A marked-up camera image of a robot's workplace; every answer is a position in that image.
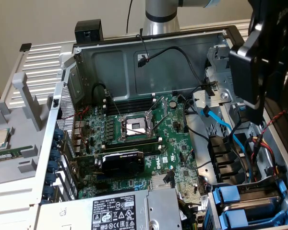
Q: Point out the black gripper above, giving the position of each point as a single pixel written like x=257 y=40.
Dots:
x=278 y=28

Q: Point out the hard disk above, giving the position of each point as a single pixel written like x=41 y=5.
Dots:
x=228 y=194

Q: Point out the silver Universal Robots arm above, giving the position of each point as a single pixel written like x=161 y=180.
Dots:
x=160 y=26

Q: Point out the empty blue disk carrier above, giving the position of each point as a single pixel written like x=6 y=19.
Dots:
x=234 y=216

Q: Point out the grey disk bay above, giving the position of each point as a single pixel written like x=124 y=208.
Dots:
x=212 y=215

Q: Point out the round coin battery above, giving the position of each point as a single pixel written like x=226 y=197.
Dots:
x=173 y=103

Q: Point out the green Dell motherboard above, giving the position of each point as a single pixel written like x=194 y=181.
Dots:
x=172 y=153

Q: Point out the empty black RAM slot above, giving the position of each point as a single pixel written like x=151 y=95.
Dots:
x=129 y=109
x=129 y=103

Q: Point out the open grey PC case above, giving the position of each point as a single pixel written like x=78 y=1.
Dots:
x=110 y=72

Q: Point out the CPU socket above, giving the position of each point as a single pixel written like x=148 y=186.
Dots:
x=134 y=125

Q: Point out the metal locking lever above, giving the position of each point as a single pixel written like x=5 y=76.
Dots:
x=134 y=130
x=114 y=105

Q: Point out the installed green RAM stick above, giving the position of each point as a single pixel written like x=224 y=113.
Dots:
x=132 y=144

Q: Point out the white barcode tag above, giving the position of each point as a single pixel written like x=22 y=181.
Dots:
x=204 y=202

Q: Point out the black box on table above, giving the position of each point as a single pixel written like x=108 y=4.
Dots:
x=88 y=31

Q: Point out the silver finned heatsink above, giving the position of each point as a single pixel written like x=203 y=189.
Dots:
x=157 y=182

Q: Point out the black graphics card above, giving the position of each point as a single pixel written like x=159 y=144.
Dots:
x=124 y=164

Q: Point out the blue expansion slot latch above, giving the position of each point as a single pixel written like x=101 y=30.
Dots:
x=53 y=154

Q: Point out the silver power supply unit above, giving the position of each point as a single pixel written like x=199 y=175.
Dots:
x=86 y=210

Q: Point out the grey parts rack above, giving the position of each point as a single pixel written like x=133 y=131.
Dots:
x=21 y=143

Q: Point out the loose green RAM stick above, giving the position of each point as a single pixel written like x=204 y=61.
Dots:
x=7 y=154

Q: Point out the grey plastic drive bracket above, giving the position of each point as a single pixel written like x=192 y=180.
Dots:
x=199 y=99

